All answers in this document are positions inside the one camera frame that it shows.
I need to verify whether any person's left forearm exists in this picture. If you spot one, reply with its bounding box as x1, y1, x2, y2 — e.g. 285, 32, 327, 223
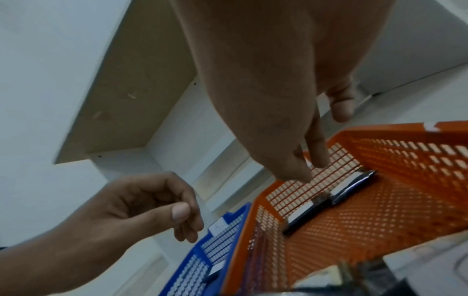
0, 228, 111, 296

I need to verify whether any blue plastic basket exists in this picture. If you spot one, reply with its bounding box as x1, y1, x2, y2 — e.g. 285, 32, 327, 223
157, 202, 254, 296

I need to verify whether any white desk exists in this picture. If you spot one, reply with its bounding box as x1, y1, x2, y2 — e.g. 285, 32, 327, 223
0, 0, 468, 215

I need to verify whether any person's right hand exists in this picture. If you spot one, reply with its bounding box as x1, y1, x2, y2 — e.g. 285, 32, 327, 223
170, 0, 396, 182

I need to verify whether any orange plastic basket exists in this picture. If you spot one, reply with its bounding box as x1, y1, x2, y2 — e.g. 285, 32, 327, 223
221, 121, 468, 296

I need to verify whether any person's left hand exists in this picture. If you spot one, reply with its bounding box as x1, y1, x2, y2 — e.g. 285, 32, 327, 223
47, 171, 205, 278

